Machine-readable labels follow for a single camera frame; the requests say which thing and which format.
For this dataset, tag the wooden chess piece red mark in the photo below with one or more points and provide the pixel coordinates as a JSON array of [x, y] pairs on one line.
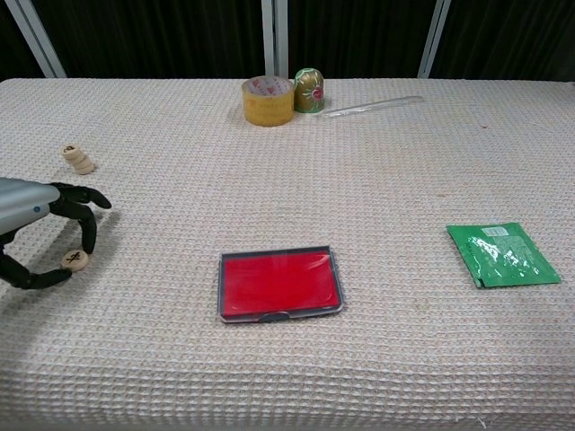
[[77, 157], [82, 164]]

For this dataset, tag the beige waffle tablecloth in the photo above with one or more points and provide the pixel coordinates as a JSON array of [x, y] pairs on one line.
[[287, 359]]

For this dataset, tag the green foil sachet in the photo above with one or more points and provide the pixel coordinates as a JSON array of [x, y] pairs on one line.
[[507, 256]]

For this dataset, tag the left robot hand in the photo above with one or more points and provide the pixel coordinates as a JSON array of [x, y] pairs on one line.
[[22, 202]]

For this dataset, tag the clear plastic ruler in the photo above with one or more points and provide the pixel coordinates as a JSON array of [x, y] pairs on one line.
[[373, 107]]

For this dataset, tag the wooden chess piece black mark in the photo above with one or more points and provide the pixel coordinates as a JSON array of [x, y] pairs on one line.
[[86, 170], [74, 259], [71, 149]]

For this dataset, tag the red ink pad case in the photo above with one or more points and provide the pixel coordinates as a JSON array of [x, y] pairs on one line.
[[278, 283]]

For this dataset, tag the grey partition frame post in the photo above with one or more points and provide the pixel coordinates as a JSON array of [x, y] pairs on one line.
[[36, 38], [433, 40], [274, 40]]

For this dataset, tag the yellow packing tape roll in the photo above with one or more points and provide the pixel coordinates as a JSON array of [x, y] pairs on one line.
[[268, 110]]

